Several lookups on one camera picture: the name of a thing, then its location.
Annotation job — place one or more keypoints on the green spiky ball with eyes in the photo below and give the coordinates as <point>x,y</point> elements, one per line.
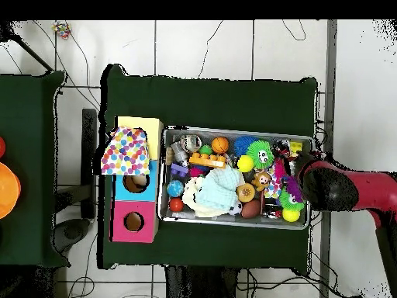
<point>260,153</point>

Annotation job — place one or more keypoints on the small colourful toy on floor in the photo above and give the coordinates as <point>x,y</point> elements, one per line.
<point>61,28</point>

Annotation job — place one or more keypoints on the wooden box with three holes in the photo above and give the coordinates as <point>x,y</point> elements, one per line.
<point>133,220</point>

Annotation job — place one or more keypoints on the blue spiky ball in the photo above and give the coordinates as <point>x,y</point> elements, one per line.
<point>242,144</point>

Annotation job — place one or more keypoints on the crushed silver can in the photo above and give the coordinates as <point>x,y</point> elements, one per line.
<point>189,142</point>

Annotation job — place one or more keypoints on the orange building block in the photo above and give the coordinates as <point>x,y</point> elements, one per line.
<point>208,161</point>

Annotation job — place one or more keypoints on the small brown football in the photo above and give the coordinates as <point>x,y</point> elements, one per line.
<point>251,208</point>

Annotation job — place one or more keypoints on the dark green table cloth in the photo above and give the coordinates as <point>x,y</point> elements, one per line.
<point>186,99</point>

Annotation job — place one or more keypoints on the green covered side table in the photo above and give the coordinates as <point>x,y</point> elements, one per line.
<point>31,124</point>

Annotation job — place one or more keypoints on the shallow clear bin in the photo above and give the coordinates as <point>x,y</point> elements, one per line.
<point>162,208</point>

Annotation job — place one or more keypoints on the colourful patterned cloth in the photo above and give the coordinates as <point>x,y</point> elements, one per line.
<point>125,152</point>

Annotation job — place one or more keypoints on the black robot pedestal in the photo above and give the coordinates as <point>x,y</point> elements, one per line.
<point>198,285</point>

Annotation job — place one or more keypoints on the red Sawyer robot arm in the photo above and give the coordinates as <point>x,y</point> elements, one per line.
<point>360,189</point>

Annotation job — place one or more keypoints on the small orange basketball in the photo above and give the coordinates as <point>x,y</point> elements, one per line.
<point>219,144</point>

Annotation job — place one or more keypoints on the orange bowl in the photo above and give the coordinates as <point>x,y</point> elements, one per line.
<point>7,189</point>

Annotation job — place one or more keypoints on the purple spiky monster toy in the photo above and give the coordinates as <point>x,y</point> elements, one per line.
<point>290,189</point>

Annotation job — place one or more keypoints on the light teal cloth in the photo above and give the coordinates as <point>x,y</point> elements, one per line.
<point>220,186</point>

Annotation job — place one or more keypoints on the blue globe ball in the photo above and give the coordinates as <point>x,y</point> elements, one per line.
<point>175,188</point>

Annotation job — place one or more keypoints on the cream yellow cloth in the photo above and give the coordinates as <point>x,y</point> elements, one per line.
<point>189,194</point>

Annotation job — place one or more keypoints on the yellow ball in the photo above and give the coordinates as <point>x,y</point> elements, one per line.
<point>245,163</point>

